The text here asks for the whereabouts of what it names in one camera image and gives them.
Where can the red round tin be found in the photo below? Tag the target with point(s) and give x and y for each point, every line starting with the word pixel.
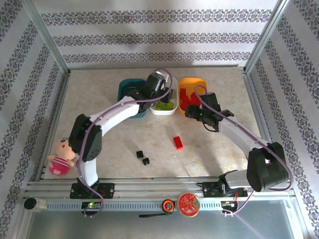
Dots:
pixel 188 204

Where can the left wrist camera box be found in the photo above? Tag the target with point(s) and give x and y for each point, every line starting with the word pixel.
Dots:
pixel 162 76

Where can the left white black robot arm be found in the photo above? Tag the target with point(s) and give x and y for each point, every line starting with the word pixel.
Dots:
pixel 112 114

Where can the aluminium frame post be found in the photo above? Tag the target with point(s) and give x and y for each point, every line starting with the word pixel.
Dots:
pixel 266 37
pixel 47 37

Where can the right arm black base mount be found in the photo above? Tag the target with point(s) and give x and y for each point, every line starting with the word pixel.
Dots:
pixel 211 191

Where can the orange black tape measure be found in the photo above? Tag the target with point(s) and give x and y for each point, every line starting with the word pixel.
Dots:
pixel 168 206

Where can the aluminium mounting rail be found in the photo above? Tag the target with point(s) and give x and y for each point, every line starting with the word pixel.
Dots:
pixel 154 188

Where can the teal plastic container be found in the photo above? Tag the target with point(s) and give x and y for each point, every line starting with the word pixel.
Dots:
pixel 127 85

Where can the orange plastic container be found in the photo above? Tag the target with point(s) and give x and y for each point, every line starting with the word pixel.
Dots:
pixel 192 83

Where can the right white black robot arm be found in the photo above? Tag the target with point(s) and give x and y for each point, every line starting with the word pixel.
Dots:
pixel 236 132

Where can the grey webcam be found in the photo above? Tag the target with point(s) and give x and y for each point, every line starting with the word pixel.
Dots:
pixel 35 204

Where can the controller board with green light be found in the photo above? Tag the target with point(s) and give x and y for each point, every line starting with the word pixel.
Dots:
pixel 91 205

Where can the pink plush doll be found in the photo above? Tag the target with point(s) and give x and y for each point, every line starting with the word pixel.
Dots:
pixel 59 161

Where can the red lego brick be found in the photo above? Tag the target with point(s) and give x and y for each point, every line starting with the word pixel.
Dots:
pixel 178 143
pixel 194 97
pixel 184 104
pixel 184 93

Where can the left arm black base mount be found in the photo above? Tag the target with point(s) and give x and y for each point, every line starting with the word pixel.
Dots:
pixel 107 190

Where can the black lego brick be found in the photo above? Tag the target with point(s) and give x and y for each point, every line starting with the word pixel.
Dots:
pixel 146 161
pixel 139 154

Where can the aluminium side rail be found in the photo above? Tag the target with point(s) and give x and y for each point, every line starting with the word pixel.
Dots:
pixel 53 119
pixel 256 104

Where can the white plastic container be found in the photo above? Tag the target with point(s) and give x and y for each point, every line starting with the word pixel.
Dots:
pixel 162 112

